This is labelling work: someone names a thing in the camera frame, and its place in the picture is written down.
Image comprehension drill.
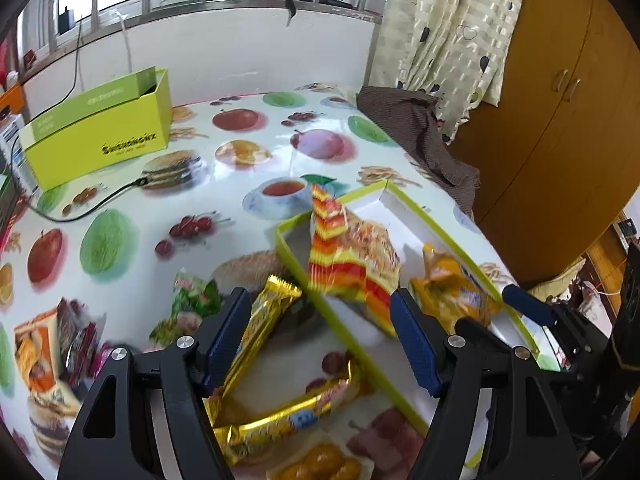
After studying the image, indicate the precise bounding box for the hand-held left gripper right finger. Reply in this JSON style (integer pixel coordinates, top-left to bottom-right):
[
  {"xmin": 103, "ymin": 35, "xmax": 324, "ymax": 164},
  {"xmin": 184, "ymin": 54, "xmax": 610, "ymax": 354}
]
[{"xmin": 390, "ymin": 287, "xmax": 583, "ymax": 480}]

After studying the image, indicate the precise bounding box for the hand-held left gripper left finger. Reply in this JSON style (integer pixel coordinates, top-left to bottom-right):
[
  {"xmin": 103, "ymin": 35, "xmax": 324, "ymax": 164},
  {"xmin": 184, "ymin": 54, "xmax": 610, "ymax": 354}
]
[{"xmin": 57, "ymin": 287, "xmax": 253, "ymax": 480}]

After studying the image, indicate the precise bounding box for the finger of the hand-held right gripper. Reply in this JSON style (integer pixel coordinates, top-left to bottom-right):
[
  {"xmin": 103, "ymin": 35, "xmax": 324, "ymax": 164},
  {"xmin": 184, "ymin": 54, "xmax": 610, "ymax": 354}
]
[
  {"xmin": 454, "ymin": 317, "xmax": 515, "ymax": 350},
  {"xmin": 501, "ymin": 284, "xmax": 608, "ymax": 356}
]

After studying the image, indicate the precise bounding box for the yellow snack bag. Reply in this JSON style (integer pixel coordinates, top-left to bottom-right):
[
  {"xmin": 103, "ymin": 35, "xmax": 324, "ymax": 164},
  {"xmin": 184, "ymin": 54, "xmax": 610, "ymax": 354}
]
[{"xmin": 410, "ymin": 242, "xmax": 503, "ymax": 333}]

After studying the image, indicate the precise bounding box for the gold wafer bar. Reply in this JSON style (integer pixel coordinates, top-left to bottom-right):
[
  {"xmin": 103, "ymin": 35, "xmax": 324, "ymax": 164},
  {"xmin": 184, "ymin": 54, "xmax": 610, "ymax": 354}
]
[
  {"xmin": 212, "ymin": 357, "xmax": 363, "ymax": 463},
  {"xmin": 205, "ymin": 274, "xmax": 304, "ymax": 411}
]

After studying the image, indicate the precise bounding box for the green snack packet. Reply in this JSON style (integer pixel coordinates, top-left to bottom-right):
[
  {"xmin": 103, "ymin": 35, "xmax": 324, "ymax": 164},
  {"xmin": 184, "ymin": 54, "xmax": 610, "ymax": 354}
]
[{"xmin": 149, "ymin": 270, "xmax": 223, "ymax": 346}]

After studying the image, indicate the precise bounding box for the shallow lime green tray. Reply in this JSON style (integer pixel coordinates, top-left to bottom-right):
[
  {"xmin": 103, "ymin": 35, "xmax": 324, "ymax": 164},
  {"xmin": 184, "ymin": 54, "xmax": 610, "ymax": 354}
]
[{"xmin": 275, "ymin": 181, "xmax": 542, "ymax": 433}]

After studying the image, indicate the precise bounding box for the orange striped snack bag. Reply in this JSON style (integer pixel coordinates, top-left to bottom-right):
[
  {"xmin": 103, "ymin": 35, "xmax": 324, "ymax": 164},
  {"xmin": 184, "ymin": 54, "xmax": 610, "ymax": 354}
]
[{"xmin": 306, "ymin": 183, "xmax": 403, "ymax": 336}]

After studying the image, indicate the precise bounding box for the dark red snack packet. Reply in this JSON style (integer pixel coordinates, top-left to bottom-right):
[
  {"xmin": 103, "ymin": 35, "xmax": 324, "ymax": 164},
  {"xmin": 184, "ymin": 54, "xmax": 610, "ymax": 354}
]
[{"xmin": 56, "ymin": 297, "xmax": 106, "ymax": 386}]

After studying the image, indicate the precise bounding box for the orange snack packet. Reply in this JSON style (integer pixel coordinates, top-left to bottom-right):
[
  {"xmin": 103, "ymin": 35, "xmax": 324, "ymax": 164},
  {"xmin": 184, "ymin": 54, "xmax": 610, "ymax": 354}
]
[{"xmin": 12, "ymin": 307, "xmax": 83, "ymax": 406}]

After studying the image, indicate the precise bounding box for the pale yellow cloth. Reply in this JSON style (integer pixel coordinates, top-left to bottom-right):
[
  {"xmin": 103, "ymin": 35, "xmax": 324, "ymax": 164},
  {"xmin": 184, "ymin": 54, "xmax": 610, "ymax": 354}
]
[{"xmin": 530, "ymin": 257, "xmax": 586, "ymax": 301}]

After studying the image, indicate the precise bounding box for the wooden wardrobe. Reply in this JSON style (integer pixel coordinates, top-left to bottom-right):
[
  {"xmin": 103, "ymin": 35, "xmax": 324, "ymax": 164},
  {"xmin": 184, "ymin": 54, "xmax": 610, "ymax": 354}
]
[{"xmin": 450, "ymin": 0, "xmax": 640, "ymax": 286}]

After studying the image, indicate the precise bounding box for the brown cloth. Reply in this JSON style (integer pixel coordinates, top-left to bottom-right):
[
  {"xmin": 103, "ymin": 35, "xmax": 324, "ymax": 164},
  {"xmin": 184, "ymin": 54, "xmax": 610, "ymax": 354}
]
[{"xmin": 356, "ymin": 86, "xmax": 481, "ymax": 218}]

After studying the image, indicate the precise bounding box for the lime green cardboard box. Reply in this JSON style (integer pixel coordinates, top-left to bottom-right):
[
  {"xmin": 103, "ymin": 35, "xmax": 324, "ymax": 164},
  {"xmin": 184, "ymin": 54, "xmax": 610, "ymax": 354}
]
[{"xmin": 17, "ymin": 66, "xmax": 172, "ymax": 192}]

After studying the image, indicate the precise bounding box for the cream heart-print curtain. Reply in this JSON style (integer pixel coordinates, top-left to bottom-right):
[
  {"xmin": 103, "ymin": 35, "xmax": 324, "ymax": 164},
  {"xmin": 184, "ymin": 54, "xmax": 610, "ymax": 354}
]
[{"xmin": 367, "ymin": 0, "xmax": 531, "ymax": 146}]

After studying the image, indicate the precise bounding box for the orange box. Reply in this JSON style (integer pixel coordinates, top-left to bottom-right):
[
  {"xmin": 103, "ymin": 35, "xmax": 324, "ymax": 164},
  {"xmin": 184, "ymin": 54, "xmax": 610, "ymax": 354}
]
[{"xmin": 0, "ymin": 82, "xmax": 26, "ymax": 111}]

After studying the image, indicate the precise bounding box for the metal window railing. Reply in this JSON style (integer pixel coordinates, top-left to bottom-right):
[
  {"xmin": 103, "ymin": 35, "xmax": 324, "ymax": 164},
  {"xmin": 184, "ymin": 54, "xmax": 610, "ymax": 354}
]
[{"xmin": 15, "ymin": 0, "xmax": 401, "ymax": 76}]

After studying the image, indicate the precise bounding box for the black charging cable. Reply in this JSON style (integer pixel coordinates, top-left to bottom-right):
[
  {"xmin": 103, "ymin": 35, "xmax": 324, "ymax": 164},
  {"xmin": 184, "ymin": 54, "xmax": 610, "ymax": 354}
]
[{"xmin": 0, "ymin": 15, "xmax": 153, "ymax": 223}]

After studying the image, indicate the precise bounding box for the white cable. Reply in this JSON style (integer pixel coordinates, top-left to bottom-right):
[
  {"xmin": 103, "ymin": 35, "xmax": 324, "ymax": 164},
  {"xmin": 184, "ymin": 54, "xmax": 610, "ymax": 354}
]
[{"xmin": 117, "ymin": 15, "xmax": 136, "ymax": 76}]

